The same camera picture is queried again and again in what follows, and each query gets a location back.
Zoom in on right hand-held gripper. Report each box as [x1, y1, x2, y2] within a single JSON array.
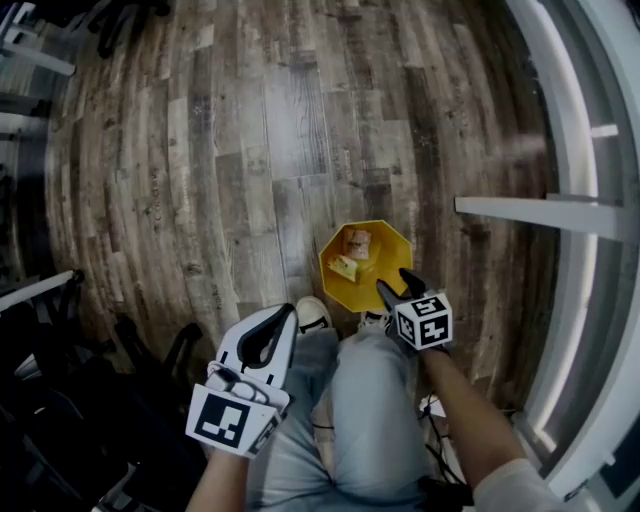
[[375, 268, 454, 357]]

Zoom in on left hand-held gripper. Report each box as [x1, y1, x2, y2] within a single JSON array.
[[185, 303, 300, 459]]

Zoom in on yellow waste bin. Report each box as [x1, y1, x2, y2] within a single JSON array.
[[318, 219, 415, 314]]

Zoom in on yellow packet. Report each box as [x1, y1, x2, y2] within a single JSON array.
[[327, 253, 360, 281]]

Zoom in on clear snack packet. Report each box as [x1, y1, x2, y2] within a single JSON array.
[[342, 227, 375, 261]]

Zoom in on person's right forearm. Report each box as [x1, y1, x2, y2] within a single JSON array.
[[418, 347, 529, 489]]

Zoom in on person's left forearm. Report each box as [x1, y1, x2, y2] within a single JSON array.
[[185, 444, 251, 512]]

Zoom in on person's left hand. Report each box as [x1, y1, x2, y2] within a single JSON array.
[[206, 363, 275, 404]]

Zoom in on person's right shoe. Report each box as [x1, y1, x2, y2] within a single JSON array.
[[357, 308, 394, 331]]

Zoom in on person's shoe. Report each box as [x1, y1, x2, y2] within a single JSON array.
[[295, 295, 332, 334], [357, 308, 394, 331]]

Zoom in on person's left shoe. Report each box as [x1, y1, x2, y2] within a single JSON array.
[[295, 295, 332, 334]]

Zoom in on person's light blue trousers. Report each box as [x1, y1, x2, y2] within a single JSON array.
[[244, 327, 441, 506]]

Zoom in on white desk leg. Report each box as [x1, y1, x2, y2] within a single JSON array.
[[454, 195, 624, 241]]

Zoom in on black office chair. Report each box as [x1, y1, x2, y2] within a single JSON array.
[[0, 299, 206, 512]]

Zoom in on black waist device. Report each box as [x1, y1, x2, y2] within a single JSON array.
[[417, 474, 474, 509]]

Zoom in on person's pale shirt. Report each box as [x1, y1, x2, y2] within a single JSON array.
[[469, 457, 566, 512]]

